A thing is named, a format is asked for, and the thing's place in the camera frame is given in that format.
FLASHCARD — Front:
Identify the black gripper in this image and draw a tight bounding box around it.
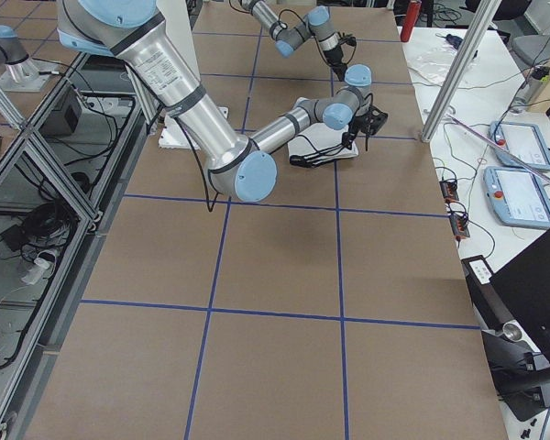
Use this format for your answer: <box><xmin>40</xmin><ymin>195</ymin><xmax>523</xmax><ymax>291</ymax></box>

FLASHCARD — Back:
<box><xmin>324</xmin><ymin>45</ymin><xmax>347</xmax><ymax>81</ymax></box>
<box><xmin>342</xmin><ymin>113</ymin><xmax>371</xmax><ymax>148</ymax></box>

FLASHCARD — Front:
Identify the grey cartoon print t-shirt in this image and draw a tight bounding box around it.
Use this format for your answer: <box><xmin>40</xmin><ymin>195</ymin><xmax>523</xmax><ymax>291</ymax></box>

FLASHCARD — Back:
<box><xmin>287</xmin><ymin>123</ymin><xmax>359</xmax><ymax>169</ymax></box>

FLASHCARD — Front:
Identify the clear plastic bag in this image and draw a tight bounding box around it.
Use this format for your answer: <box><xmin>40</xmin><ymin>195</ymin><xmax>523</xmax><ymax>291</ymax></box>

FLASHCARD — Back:
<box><xmin>407</xmin><ymin>42</ymin><xmax>458</xmax><ymax>85</ymax></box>

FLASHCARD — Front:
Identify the black laptop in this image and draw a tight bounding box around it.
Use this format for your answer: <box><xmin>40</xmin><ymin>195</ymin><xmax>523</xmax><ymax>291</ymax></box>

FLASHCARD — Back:
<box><xmin>462</xmin><ymin>228</ymin><xmax>550</xmax><ymax>354</ymax></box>

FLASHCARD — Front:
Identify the blue teach pendant far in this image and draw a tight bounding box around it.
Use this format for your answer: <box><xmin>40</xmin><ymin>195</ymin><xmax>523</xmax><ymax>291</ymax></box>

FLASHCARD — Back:
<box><xmin>489</xmin><ymin>121</ymin><xmax>550</xmax><ymax>171</ymax></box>

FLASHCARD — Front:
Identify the orange grey usb hub far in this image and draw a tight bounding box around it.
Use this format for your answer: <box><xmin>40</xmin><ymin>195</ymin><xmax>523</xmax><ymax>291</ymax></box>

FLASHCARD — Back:
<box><xmin>439</xmin><ymin>179</ymin><xmax>460</xmax><ymax>204</ymax></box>

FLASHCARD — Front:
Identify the red bottle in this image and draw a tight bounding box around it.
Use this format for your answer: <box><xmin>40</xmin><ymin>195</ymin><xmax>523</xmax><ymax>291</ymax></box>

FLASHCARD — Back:
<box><xmin>400</xmin><ymin>0</ymin><xmax>422</xmax><ymax>43</ymax></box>

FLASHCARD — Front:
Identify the orange grey usb hub near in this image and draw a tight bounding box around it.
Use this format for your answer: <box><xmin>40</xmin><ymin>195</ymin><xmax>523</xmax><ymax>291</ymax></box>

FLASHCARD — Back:
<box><xmin>449</xmin><ymin>211</ymin><xmax>470</xmax><ymax>241</ymax></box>

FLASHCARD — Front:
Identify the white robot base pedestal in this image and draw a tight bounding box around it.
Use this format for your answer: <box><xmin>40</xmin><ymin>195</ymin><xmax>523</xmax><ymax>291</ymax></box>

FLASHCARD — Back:
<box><xmin>158</xmin><ymin>104</ymin><xmax>230</xmax><ymax>151</ymax></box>

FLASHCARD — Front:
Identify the aluminium frame post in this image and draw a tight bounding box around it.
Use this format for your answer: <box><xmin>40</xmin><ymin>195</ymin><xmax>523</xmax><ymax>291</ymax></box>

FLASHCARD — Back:
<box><xmin>421</xmin><ymin>0</ymin><xmax>501</xmax><ymax>143</ymax></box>

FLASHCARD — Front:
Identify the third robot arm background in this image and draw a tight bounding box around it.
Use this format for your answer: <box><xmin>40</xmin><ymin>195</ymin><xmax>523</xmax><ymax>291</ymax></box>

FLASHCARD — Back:
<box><xmin>0</xmin><ymin>25</ymin><xmax>59</xmax><ymax>93</ymax></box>

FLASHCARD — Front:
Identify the blue teach pendant near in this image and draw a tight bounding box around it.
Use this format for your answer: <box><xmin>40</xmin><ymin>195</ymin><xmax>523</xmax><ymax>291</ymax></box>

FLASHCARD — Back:
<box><xmin>483</xmin><ymin>166</ymin><xmax>550</xmax><ymax>230</ymax></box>

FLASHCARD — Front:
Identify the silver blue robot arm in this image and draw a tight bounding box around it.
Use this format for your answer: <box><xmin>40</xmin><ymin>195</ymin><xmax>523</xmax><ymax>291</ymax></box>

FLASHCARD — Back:
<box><xmin>57</xmin><ymin>1</ymin><xmax>373</xmax><ymax>203</ymax></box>
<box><xmin>228</xmin><ymin>1</ymin><xmax>357</xmax><ymax>81</ymax></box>

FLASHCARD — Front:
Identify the blue teach pendant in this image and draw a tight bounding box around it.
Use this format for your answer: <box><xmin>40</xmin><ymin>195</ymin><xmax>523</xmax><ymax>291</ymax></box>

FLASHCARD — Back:
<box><xmin>483</xmin><ymin>166</ymin><xmax>550</xmax><ymax>230</ymax></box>
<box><xmin>489</xmin><ymin>121</ymin><xmax>550</xmax><ymax>171</ymax></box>

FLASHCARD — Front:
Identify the orange grey usb hub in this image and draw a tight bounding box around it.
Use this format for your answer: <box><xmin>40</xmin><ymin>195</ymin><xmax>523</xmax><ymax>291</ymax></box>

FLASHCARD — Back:
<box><xmin>439</xmin><ymin>179</ymin><xmax>460</xmax><ymax>204</ymax></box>
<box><xmin>449</xmin><ymin>211</ymin><xmax>470</xmax><ymax>241</ymax></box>

